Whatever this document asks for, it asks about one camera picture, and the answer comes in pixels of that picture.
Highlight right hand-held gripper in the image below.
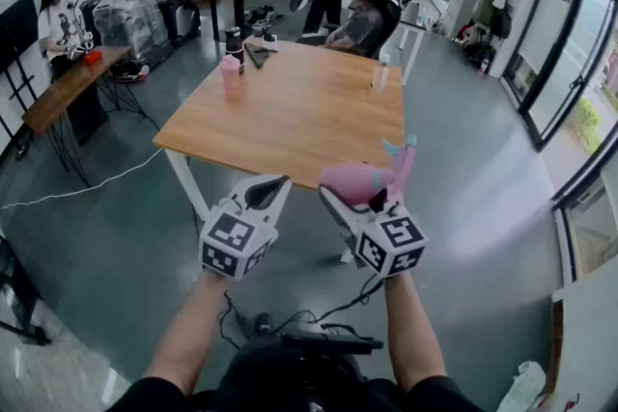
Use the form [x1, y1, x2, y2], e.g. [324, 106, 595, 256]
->
[317, 183, 430, 281]

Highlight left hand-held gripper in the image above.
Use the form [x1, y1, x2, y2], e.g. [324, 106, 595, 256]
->
[197, 174, 294, 283]

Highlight person's right forearm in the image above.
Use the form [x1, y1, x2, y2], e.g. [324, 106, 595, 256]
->
[383, 272, 448, 395]

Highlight person's left forearm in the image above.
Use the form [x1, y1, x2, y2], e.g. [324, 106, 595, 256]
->
[142, 268, 232, 397]

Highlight clear plastic bottle green lid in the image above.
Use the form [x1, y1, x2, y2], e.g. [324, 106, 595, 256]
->
[370, 52, 391, 94]

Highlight wooden table white legs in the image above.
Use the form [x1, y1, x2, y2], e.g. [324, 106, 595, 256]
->
[152, 38, 406, 264]

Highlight pink tumbler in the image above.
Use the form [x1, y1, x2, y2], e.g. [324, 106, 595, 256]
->
[219, 54, 242, 101]

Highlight black chest device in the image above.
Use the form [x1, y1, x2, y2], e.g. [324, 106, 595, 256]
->
[282, 331, 385, 356]

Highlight black triangular stand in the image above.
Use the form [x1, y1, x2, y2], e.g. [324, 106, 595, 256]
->
[243, 41, 280, 69]

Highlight dark brown flask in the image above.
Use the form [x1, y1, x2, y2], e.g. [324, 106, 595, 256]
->
[224, 26, 246, 76]

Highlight person's black clothing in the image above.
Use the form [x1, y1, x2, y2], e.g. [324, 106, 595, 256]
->
[105, 342, 484, 412]

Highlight white desk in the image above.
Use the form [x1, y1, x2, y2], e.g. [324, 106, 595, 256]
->
[380, 9, 429, 86]

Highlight pile of black gear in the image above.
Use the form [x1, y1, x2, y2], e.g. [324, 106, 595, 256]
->
[243, 4, 276, 25]

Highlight black office chair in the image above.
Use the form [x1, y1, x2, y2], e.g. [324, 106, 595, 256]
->
[296, 0, 411, 62]

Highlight black round tray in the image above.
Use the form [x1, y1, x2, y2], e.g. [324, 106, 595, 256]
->
[108, 60, 151, 83]

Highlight pile of bags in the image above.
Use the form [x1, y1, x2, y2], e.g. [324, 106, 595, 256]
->
[456, 23, 497, 69]

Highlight plastic wrapped black pallet load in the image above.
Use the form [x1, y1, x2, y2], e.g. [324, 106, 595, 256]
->
[91, 0, 174, 67]

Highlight white locker cabinet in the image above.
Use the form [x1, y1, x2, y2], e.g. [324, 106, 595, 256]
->
[441, 0, 489, 40]

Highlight hanging black backpack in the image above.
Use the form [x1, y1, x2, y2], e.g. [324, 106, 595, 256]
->
[490, 7, 513, 40]

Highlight wooden side desk black legs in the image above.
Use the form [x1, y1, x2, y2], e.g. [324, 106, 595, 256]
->
[21, 45, 146, 187]

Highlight white plastic bag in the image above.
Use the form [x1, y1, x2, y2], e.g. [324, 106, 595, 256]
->
[496, 360, 549, 412]

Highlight black framed glass door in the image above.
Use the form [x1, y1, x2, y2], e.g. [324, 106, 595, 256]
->
[499, 0, 618, 281]

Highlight white panel wooden edge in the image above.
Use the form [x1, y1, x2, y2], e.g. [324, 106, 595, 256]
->
[549, 269, 618, 412]

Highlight black metal stand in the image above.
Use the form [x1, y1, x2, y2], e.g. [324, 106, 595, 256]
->
[0, 231, 52, 346]

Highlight black cables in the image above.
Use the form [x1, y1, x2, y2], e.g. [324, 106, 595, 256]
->
[216, 272, 387, 351]

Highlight white floor cable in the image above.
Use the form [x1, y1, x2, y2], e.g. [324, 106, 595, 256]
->
[0, 148, 165, 211]

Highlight black wall panel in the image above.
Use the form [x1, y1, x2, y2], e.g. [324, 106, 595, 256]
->
[0, 0, 40, 73]

